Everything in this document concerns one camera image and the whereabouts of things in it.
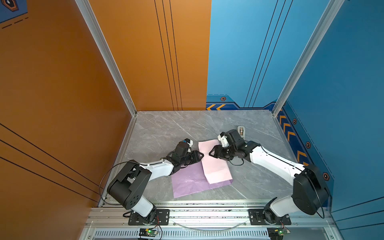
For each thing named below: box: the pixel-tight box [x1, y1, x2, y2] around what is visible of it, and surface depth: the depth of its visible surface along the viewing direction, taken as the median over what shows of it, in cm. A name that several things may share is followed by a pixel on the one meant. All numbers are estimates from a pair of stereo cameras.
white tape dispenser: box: [237, 126, 246, 139], surface depth 104 cm
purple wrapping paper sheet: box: [171, 139, 233, 199], surface depth 85 cm
